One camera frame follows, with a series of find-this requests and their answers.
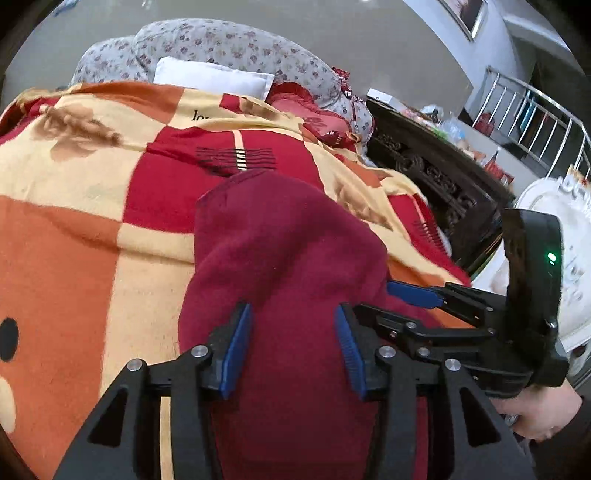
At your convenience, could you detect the white flat box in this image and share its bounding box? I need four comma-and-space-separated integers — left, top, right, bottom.
367, 89, 408, 105

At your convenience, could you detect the red patterned cloth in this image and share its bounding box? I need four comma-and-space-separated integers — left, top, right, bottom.
331, 67, 366, 118

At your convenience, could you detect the pile of plastic bags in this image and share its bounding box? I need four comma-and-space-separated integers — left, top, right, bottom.
402, 104, 514, 184

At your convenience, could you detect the person's right forearm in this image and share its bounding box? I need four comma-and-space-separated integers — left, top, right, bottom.
522, 392, 591, 480

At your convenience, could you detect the red ruffled pillow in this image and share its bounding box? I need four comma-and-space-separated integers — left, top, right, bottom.
267, 80, 365, 151

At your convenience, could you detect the maroon sweater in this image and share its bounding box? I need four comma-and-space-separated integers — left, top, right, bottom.
178, 168, 437, 480

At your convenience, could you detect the framed wall picture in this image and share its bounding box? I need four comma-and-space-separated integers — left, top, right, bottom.
436, 0, 490, 43

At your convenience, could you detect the person's right hand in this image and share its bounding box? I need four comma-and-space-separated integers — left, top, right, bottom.
496, 383, 585, 441

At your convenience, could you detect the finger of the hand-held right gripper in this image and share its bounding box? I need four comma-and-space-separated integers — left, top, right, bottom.
353, 302, 499, 356
387, 281, 467, 315

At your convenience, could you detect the red orange printed blanket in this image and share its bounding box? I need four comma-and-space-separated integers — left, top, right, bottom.
0, 82, 472, 480

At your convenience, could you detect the dark carved wooden cabinet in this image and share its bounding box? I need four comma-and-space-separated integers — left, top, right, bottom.
360, 99, 518, 278

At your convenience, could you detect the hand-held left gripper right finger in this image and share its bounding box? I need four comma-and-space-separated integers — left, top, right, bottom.
335, 305, 536, 480

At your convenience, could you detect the stainless steel railing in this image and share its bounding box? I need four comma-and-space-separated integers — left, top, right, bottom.
471, 65, 591, 182

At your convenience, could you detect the white pillow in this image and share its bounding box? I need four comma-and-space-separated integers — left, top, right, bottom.
152, 56, 276, 102

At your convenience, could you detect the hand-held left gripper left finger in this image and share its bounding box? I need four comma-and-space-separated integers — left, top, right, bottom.
53, 302, 254, 480

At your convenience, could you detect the floral grey quilt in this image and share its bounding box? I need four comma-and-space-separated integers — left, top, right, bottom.
69, 18, 375, 139

